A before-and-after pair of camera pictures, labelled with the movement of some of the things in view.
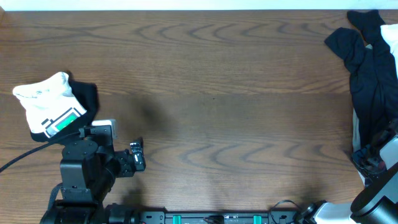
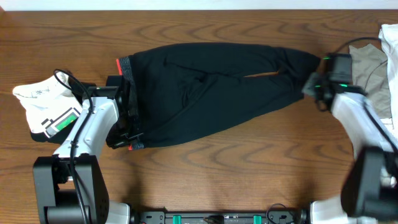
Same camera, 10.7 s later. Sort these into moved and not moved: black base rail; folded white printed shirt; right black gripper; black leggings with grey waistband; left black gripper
Moved: left black gripper; black leggings with grey waistband; right black gripper
Not moved: black base rail; folded white printed shirt
